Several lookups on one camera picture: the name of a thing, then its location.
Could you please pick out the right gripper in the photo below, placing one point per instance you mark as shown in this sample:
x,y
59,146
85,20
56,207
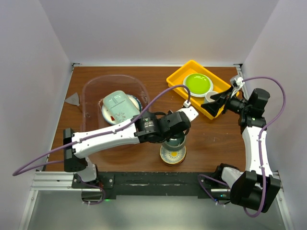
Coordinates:
x,y
212,108

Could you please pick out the teal glazed mug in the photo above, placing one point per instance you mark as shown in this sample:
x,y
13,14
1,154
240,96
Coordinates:
x,y
174,144

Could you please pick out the yellow rimmed dark bowl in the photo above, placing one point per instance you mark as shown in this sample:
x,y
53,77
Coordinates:
x,y
173,157

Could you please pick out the blue floral plate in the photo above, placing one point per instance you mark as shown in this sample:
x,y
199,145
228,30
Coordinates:
x,y
138,102

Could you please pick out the pale green rectangular dish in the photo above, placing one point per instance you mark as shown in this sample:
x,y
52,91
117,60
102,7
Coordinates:
x,y
120,106

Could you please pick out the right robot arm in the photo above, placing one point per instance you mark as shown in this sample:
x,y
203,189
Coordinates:
x,y
256,187

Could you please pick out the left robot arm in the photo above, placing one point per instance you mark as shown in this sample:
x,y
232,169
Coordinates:
x,y
141,128

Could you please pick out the clear plastic bin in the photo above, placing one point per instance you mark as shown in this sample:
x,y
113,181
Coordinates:
x,y
96,89

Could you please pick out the light blue mug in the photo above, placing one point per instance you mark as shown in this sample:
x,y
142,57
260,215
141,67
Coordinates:
x,y
207,98

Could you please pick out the lime green plate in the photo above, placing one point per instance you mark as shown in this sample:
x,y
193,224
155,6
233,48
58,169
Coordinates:
x,y
198,83

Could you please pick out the yellow plastic tray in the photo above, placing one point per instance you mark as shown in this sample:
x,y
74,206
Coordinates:
x,y
220,77

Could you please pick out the grey triangular marker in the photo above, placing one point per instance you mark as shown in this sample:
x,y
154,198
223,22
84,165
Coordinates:
x,y
73,99

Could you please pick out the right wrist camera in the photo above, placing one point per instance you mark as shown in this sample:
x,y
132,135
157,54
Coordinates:
x,y
237,82

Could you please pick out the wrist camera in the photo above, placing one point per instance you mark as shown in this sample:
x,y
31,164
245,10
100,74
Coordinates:
x,y
237,82
189,111

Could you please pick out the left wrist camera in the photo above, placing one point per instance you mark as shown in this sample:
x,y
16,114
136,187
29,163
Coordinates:
x,y
189,111

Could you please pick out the aluminium frame rail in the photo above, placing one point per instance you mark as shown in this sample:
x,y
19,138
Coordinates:
x,y
44,181

